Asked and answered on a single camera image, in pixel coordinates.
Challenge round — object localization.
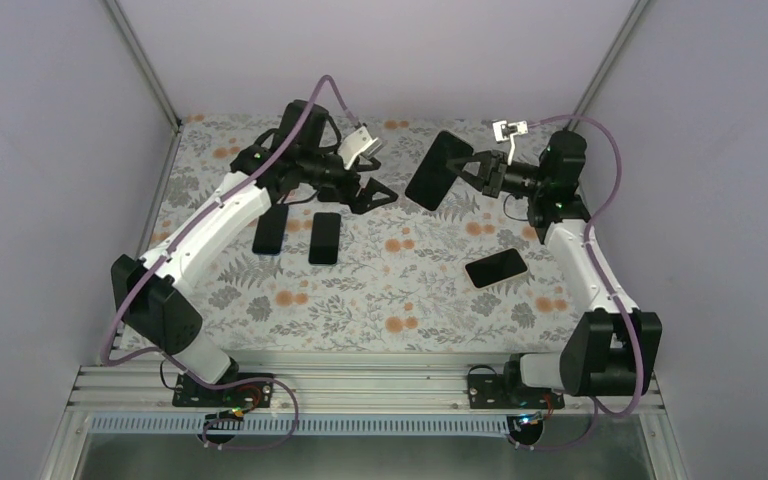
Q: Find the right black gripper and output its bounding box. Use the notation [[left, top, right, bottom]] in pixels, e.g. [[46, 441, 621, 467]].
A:
[[445, 150, 547, 199]]

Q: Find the teal phone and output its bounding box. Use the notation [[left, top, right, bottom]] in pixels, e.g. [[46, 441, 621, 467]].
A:
[[308, 212, 342, 265]]

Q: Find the blue phone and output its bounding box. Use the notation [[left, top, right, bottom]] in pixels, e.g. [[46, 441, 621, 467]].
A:
[[252, 204, 289, 255]]

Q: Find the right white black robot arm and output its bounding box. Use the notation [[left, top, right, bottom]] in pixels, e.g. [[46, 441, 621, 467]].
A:
[[446, 130, 662, 407]]

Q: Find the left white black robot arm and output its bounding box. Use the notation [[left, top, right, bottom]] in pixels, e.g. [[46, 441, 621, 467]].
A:
[[111, 100, 398, 405]]

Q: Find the phone in beige case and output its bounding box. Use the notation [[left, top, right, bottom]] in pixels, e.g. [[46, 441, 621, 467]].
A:
[[464, 248, 528, 289]]

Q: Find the floral patterned table mat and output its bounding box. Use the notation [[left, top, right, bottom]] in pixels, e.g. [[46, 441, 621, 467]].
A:
[[120, 114, 597, 354]]

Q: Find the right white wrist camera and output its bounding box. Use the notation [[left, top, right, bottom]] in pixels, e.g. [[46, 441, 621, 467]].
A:
[[491, 120, 529, 165]]

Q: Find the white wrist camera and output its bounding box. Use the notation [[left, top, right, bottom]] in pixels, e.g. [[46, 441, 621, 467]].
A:
[[337, 124, 384, 170], [491, 120, 529, 165]]

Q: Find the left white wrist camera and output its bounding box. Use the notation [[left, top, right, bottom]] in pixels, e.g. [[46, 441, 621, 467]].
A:
[[337, 124, 384, 170]]

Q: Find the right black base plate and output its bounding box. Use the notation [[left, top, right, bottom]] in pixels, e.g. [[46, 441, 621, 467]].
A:
[[466, 370, 565, 410]]

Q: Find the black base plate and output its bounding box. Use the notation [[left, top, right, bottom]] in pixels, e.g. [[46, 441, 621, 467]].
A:
[[466, 370, 565, 410], [171, 373, 275, 409]]

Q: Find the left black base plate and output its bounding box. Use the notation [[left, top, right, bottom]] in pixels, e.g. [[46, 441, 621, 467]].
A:
[[171, 373, 275, 409]]

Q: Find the aluminium rail frame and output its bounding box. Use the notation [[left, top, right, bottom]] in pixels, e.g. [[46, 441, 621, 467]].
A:
[[43, 352, 686, 479]]

